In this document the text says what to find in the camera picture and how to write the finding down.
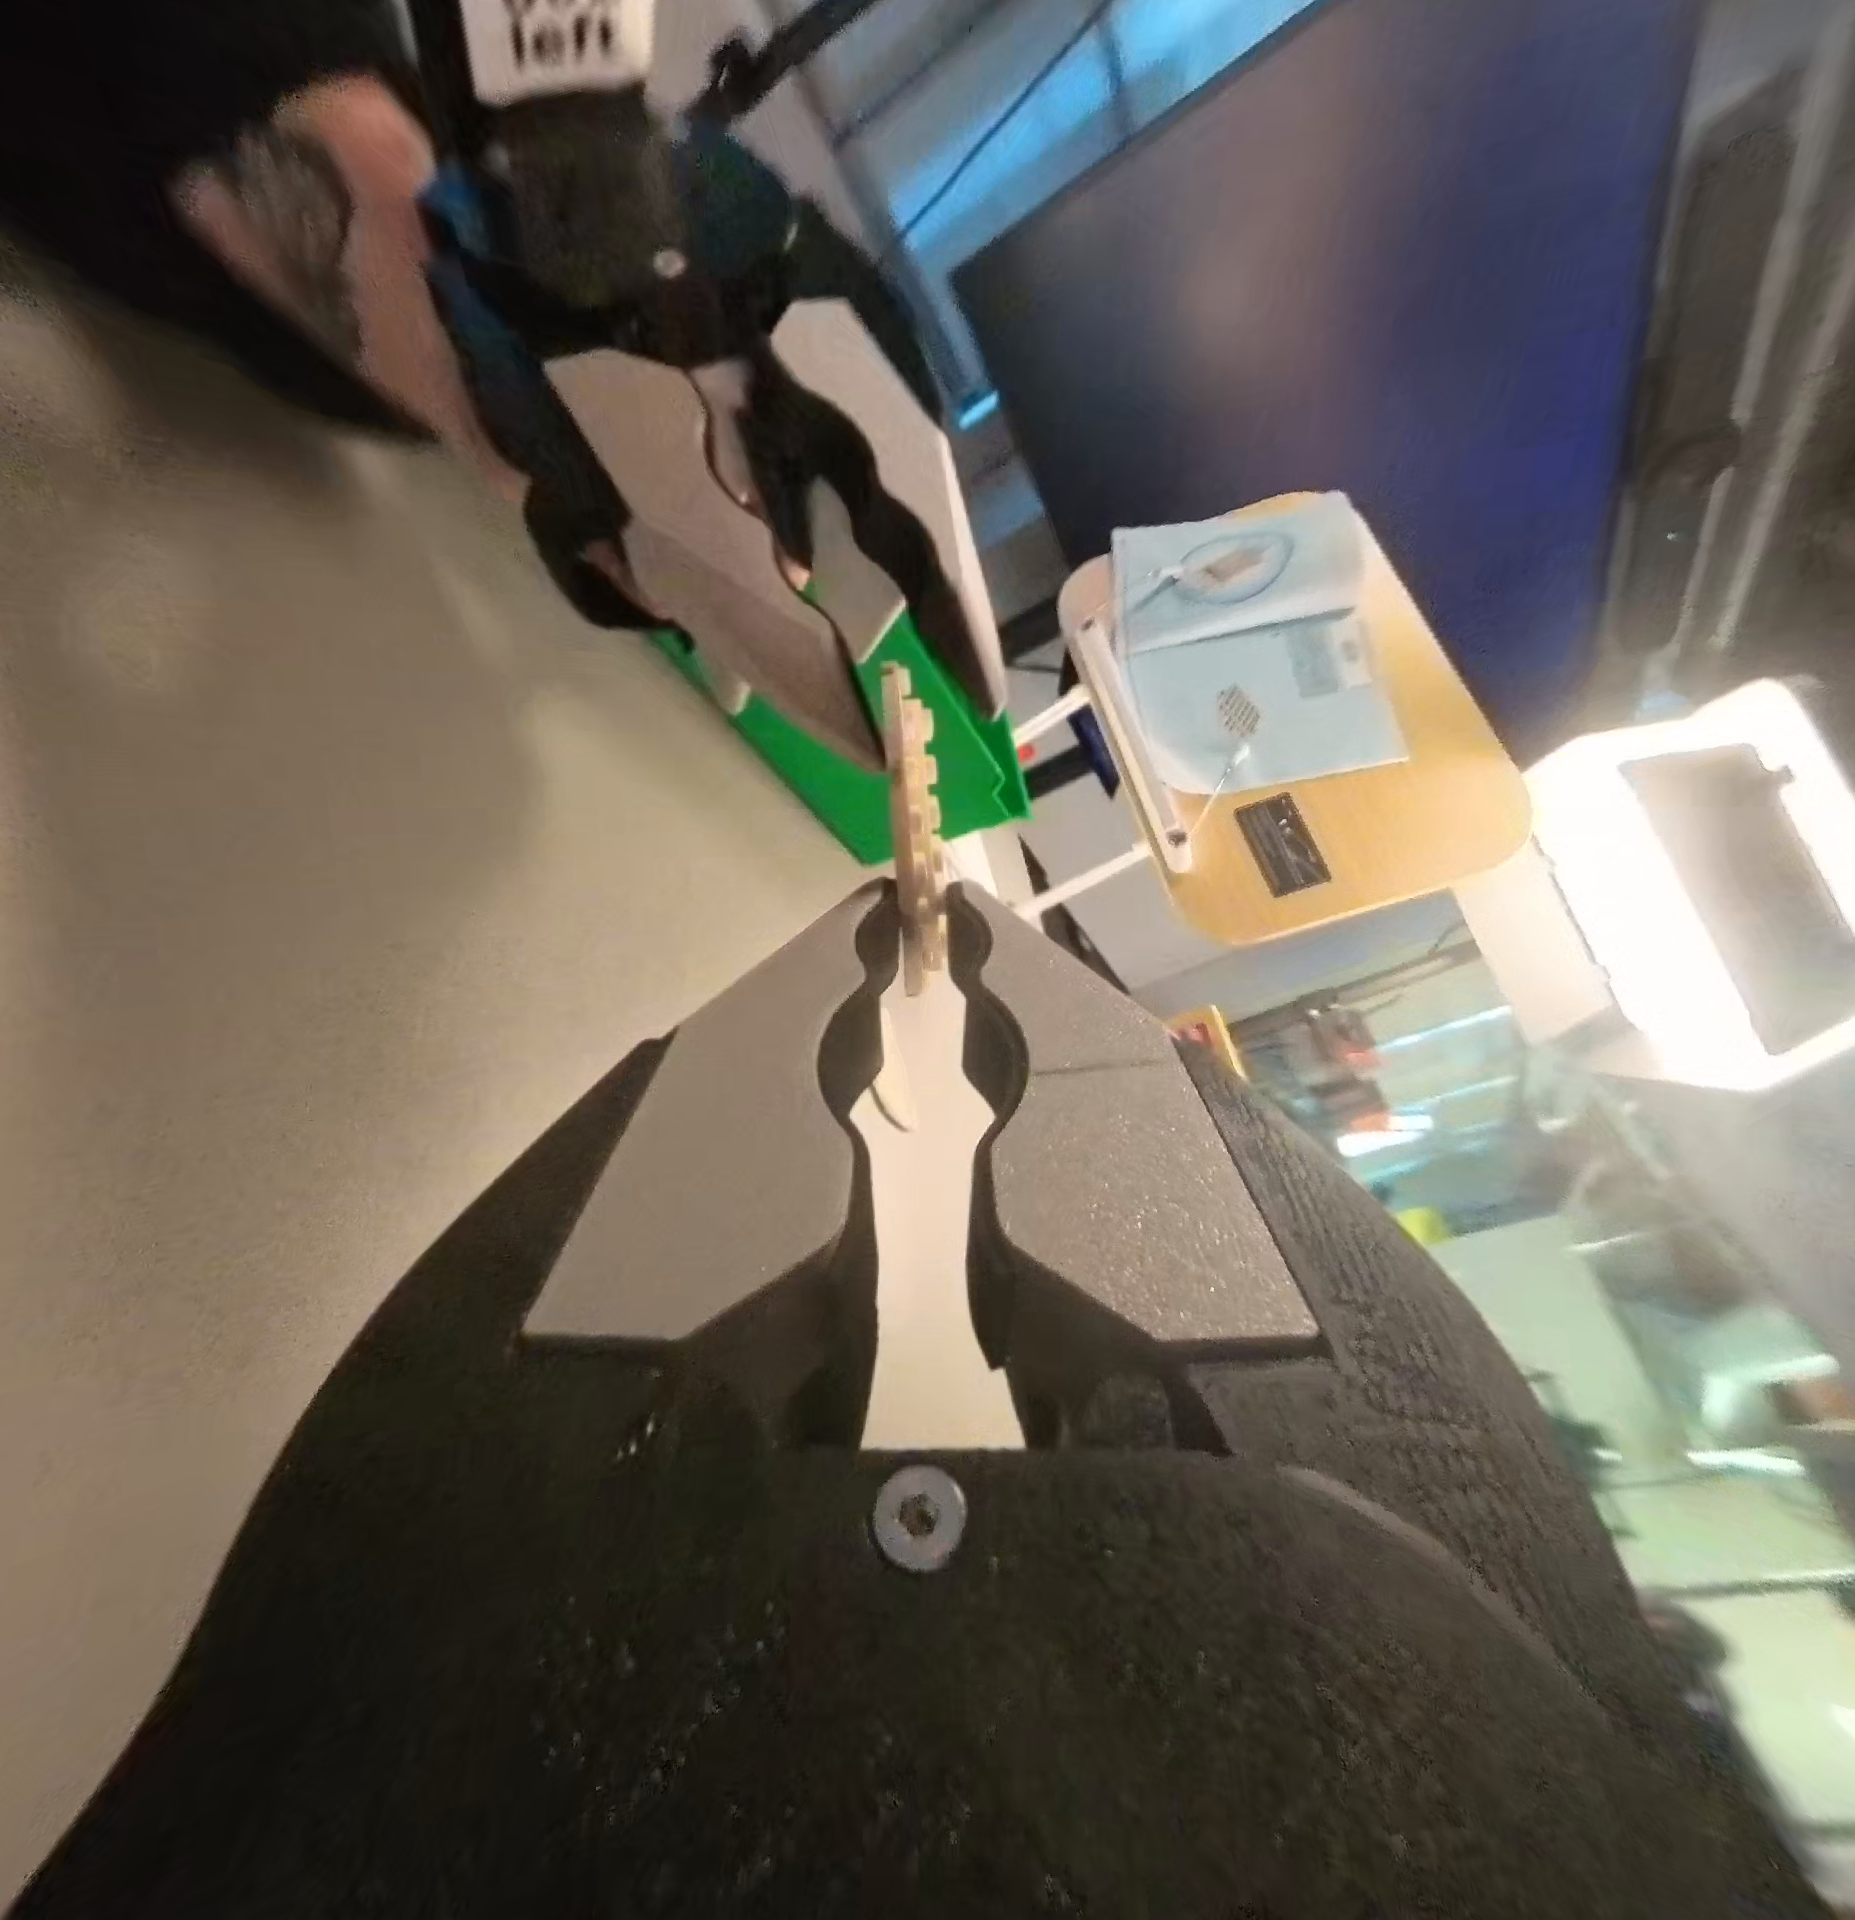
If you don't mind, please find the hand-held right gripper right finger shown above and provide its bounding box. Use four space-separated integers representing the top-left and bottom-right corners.
950 882 1322 1426

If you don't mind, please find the green plastic bin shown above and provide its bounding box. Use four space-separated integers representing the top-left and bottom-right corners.
650 591 1033 867

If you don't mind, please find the large dark display screen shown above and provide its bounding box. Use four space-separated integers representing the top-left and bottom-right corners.
950 0 1710 722

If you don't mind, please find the wooden book stand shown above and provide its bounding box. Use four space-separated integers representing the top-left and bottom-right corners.
1010 486 1538 950

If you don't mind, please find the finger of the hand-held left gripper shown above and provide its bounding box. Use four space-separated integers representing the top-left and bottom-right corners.
542 349 888 767
766 296 1010 713

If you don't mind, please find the person's left hand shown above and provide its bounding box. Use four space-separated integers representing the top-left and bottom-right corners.
175 82 546 497

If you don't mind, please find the bright rectangular light panel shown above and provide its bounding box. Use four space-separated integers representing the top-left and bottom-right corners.
1524 676 1855 1094

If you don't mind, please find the light blue instruction booklet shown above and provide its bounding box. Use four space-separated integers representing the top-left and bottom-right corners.
1112 492 1411 800

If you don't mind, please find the cream half-round lego plate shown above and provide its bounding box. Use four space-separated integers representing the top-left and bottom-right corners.
869 664 933 1138

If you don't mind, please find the person's left forearm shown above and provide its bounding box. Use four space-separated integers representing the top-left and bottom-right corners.
0 0 449 444

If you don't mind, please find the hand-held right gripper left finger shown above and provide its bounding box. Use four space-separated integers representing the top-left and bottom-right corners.
520 882 896 1412

